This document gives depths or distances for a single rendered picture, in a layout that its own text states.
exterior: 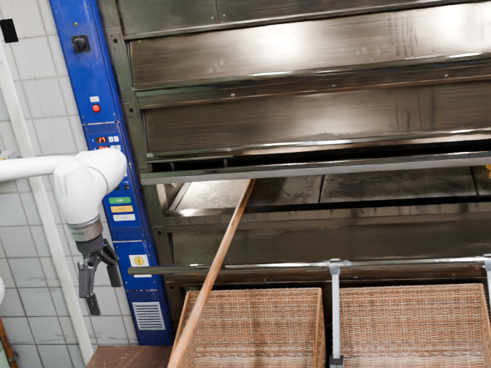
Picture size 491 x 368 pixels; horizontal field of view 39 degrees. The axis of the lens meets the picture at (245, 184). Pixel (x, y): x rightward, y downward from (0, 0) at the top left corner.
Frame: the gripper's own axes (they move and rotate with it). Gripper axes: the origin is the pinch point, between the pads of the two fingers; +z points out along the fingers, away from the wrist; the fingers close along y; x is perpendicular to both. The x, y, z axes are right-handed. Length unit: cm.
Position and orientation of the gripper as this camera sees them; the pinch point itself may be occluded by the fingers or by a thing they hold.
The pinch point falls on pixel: (105, 296)
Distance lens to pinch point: 203.1
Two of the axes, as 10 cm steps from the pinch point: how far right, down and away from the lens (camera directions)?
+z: 1.6, 9.0, 4.1
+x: 9.5, -0.2, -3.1
